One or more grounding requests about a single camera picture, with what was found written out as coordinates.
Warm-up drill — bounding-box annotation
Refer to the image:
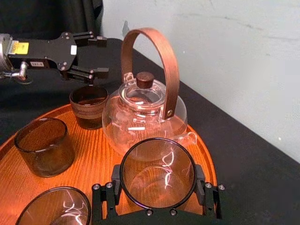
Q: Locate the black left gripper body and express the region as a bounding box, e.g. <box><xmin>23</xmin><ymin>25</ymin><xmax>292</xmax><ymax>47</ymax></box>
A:
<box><xmin>7</xmin><ymin>31</ymin><xmax>78</xmax><ymax>71</ymax></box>

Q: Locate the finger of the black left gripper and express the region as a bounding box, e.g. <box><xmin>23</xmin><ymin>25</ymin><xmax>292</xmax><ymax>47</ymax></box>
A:
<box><xmin>61</xmin><ymin>65</ymin><xmax>110</xmax><ymax>85</ymax></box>
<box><xmin>72</xmin><ymin>30</ymin><xmax>108</xmax><ymax>48</ymax></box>

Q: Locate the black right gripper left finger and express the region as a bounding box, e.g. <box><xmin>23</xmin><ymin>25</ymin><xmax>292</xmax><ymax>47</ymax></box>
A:
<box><xmin>91</xmin><ymin>164</ymin><xmax>123</xmax><ymax>221</ymax></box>

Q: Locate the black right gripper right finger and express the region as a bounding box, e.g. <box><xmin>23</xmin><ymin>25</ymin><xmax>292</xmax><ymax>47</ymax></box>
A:
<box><xmin>194</xmin><ymin>164</ymin><xmax>226</xmax><ymax>220</ymax></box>

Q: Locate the clear drinking glass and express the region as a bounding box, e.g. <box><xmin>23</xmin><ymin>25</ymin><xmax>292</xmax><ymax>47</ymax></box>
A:
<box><xmin>119</xmin><ymin>137</ymin><xmax>196</xmax><ymax>210</ymax></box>
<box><xmin>15</xmin><ymin>186</ymin><xmax>92</xmax><ymax>225</ymax></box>

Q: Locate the dark brown banded glass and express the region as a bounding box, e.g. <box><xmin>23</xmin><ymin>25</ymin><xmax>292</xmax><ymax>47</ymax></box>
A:
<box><xmin>69</xmin><ymin>85</ymin><xmax>109</xmax><ymax>130</ymax></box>

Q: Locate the round orange wooden tray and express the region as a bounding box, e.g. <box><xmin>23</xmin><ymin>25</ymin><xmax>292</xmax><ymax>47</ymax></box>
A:
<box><xmin>0</xmin><ymin>104</ymin><xmax>217</xmax><ymax>225</ymax></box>

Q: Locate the brown tinted drinking glass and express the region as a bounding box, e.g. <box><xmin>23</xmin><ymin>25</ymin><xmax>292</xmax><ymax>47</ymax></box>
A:
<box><xmin>14</xmin><ymin>118</ymin><xmax>76</xmax><ymax>178</ymax></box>

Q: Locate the black backdrop curtain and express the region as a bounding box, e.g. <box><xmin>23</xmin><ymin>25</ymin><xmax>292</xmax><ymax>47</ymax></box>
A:
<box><xmin>0</xmin><ymin>0</ymin><xmax>104</xmax><ymax>41</ymax></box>

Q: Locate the black table cloth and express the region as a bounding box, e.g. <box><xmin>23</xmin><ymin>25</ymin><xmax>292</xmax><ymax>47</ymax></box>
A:
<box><xmin>0</xmin><ymin>37</ymin><xmax>300</xmax><ymax>225</ymax></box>

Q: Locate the glass teapot lid, dark knob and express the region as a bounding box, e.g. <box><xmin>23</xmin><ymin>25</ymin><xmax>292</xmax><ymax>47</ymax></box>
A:
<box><xmin>119</xmin><ymin>71</ymin><xmax>167</xmax><ymax>106</ymax></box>

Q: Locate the thin cable with silver plug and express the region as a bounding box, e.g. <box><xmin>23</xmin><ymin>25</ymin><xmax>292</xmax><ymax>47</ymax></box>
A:
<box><xmin>0</xmin><ymin>61</ymin><xmax>32</xmax><ymax>85</ymax></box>

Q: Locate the glass teapot with wooden handle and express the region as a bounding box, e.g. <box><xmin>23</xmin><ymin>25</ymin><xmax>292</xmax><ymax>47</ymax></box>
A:
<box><xmin>102</xmin><ymin>27</ymin><xmax>198</xmax><ymax>156</ymax></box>

